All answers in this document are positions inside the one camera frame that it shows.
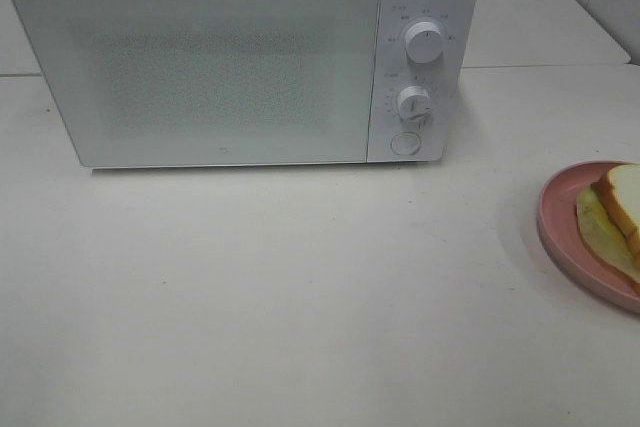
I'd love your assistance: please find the round microwave door button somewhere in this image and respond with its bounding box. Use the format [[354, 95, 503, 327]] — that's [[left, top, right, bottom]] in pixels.
[[390, 132, 421, 156]]

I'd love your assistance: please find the white microwave door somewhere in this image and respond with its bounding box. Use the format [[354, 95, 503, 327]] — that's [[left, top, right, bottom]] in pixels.
[[13, 0, 378, 168]]

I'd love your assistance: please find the pink round plate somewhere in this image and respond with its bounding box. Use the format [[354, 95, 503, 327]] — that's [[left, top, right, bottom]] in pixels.
[[536, 161, 639, 314]]

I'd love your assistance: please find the white bread sandwich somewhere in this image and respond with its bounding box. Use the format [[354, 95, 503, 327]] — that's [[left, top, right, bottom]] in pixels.
[[576, 164, 639, 293]]

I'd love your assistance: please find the lower white microwave knob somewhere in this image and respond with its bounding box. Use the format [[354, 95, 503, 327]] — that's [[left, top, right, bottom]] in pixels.
[[396, 86, 433, 122]]

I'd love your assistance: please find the white microwave knob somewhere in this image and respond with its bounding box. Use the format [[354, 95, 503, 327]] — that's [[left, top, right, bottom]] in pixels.
[[404, 19, 444, 64], [396, 86, 433, 122]]

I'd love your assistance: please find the upper white microwave knob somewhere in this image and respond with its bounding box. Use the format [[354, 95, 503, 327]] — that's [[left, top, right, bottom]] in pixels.
[[404, 19, 444, 64]]

